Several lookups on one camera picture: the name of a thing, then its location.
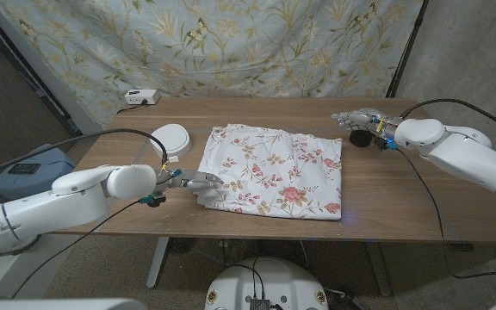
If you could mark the black cylindrical speaker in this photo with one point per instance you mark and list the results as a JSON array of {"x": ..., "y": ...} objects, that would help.
[{"x": 360, "y": 138}]

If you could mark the black slanted wall rail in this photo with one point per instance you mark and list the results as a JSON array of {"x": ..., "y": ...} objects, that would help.
[{"x": 37, "y": 88}]

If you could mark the black flat floor foot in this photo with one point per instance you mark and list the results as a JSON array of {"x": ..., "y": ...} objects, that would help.
[{"x": 460, "y": 247}]

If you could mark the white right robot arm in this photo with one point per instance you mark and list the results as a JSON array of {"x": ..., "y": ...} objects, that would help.
[{"x": 467, "y": 155}]

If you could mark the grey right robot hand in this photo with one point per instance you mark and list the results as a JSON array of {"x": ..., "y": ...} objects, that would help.
[{"x": 368, "y": 119}]

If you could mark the white red-flowered cloth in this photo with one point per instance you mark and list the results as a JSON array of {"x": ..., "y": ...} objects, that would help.
[{"x": 274, "y": 172}]

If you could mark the white power strip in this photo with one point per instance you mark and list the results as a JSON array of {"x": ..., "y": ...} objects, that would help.
[{"x": 141, "y": 96}]

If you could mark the white floor platform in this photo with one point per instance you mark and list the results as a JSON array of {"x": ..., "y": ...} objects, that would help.
[{"x": 45, "y": 262}]

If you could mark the white robot torso base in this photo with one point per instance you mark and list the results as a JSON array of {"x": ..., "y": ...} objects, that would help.
[{"x": 269, "y": 280}]

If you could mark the small black device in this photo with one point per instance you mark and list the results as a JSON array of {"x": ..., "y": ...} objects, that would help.
[{"x": 24, "y": 168}]

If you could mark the grey table leg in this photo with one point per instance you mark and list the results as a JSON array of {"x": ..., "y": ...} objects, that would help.
[{"x": 379, "y": 271}]

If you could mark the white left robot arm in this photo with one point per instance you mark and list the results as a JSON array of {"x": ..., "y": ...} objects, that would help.
[{"x": 67, "y": 206}]

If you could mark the white table leg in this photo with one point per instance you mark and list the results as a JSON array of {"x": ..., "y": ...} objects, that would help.
[{"x": 157, "y": 262}]

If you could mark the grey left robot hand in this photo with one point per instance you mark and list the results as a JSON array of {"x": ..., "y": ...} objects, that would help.
[{"x": 200, "y": 181}]

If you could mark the blue box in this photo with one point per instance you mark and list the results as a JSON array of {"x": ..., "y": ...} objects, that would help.
[{"x": 37, "y": 181}]

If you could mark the black backdrop stand pole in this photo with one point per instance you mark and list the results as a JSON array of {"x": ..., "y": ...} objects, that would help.
[{"x": 405, "y": 51}]

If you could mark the pale blue floral backdrop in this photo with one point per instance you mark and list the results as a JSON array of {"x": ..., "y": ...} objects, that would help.
[{"x": 231, "y": 43}]

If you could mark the white round flat device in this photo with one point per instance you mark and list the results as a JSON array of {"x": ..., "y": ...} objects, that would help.
[{"x": 172, "y": 138}]

